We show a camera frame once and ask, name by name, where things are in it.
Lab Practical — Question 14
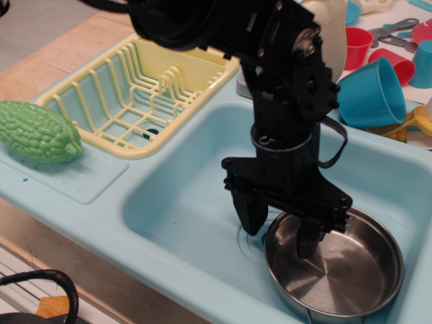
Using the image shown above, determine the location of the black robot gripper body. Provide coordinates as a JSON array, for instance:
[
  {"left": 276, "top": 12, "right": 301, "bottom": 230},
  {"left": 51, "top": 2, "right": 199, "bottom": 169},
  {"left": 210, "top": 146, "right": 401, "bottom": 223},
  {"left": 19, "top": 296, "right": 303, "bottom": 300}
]
[{"left": 221, "top": 131, "right": 352, "bottom": 233}]

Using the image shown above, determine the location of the pale yellow drying rack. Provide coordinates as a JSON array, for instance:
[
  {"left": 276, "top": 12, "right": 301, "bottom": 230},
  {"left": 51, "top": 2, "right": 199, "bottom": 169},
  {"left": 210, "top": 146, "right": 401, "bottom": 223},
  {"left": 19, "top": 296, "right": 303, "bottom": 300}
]
[{"left": 36, "top": 34, "right": 240, "bottom": 159}]

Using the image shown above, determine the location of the stainless steel pot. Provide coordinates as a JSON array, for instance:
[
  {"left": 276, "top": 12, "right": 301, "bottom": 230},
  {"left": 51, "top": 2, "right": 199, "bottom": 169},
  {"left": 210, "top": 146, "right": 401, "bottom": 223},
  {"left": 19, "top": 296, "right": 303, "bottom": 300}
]
[{"left": 264, "top": 208, "right": 404, "bottom": 323}]

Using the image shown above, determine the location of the red plastic cup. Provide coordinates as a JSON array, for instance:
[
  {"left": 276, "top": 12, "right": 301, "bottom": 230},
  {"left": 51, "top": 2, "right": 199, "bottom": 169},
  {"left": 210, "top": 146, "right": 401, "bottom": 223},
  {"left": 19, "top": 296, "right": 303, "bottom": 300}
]
[
  {"left": 367, "top": 49, "right": 416, "bottom": 87},
  {"left": 344, "top": 27, "right": 374, "bottom": 70}
]

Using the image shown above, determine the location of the cream toy item top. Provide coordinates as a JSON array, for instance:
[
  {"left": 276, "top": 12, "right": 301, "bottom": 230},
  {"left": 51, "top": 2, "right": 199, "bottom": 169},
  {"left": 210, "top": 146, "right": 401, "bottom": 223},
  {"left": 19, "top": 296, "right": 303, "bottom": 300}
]
[{"left": 355, "top": 0, "right": 394, "bottom": 14}]

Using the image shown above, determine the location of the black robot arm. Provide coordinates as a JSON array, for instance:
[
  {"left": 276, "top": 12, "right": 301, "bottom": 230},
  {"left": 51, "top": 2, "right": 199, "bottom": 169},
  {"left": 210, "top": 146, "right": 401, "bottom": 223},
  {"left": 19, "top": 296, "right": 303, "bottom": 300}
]
[{"left": 90, "top": 1, "right": 352, "bottom": 259}]

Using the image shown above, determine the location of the black cable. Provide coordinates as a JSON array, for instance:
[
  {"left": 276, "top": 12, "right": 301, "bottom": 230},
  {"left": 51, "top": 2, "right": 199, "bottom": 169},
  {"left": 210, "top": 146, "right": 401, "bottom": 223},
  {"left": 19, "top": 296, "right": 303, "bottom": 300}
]
[{"left": 0, "top": 269, "right": 80, "bottom": 324}]

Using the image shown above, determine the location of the green toy bitter melon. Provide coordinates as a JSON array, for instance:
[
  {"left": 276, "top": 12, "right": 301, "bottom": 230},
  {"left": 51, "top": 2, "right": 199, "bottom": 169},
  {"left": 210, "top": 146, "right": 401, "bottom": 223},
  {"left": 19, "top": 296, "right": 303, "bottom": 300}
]
[{"left": 1, "top": 101, "right": 82, "bottom": 164}]

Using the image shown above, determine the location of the grey toy utensil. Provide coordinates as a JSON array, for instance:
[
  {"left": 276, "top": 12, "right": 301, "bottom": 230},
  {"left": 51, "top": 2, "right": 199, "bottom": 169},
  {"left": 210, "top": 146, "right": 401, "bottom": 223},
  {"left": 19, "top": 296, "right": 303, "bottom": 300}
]
[{"left": 369, "top": 18, "right": 420, "bottom": 53}]

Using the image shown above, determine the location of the cream detergent bottle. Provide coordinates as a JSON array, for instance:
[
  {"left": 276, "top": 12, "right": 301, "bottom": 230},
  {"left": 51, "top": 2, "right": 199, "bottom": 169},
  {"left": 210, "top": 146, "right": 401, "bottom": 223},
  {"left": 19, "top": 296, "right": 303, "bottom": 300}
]
[{"left": 300, "top": 0, "right": 348, "bottom": 82}]

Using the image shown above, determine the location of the orange tape piece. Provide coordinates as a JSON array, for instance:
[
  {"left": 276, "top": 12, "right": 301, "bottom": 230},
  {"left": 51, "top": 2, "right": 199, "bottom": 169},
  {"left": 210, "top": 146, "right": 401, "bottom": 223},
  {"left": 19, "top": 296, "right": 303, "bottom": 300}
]
[{"left": 35, "top": 296, "right": 70, "bottom": 319}]

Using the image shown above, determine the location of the light blue toy sink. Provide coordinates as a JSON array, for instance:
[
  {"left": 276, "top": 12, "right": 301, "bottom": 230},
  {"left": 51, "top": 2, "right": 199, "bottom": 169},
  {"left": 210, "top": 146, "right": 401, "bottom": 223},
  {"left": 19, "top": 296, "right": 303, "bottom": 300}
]
[{"left": 1, "top": 80, "right": 431, "bottom": 323}]

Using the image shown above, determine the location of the blue plastic plate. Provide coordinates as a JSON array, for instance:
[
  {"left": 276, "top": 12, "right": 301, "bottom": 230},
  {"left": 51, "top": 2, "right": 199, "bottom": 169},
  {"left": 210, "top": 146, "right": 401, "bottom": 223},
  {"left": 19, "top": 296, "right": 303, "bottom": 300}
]
[{"left": 345, "top": 1, "right": 362, "bottom": 26}]

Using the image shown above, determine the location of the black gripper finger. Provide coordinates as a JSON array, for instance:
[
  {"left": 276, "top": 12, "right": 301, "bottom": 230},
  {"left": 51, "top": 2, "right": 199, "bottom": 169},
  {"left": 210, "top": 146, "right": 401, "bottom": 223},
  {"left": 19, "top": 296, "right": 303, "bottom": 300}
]
[
  {"left": 232, "top": 193, "right": 268, "bottom": 236},
  {"left": 297, "top": 220, "right": 325, "bottom": 259}
]

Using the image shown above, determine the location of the blue plastic cup right edge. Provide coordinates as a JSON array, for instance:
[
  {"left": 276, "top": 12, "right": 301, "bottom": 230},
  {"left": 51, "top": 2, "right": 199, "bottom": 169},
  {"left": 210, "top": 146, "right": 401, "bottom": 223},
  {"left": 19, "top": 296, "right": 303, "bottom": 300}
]
[{"left": 408, "top": 40, "right": 432, "bottom": 89}]

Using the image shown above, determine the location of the large blue plastic cup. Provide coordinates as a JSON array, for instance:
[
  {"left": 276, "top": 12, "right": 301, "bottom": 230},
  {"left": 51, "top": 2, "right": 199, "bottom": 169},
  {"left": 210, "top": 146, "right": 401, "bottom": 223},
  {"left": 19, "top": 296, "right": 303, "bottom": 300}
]
[{"left": 338, "top": 57, "right": 406, "bottom": 128}]

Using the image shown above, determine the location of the grey toy faucet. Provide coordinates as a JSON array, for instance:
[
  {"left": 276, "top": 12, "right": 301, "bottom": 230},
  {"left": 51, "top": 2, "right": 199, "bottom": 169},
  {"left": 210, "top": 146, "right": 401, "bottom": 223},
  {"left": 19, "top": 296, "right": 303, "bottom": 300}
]
[{"left": 236, "top": 73, "right": 252, "bottom": 99}]

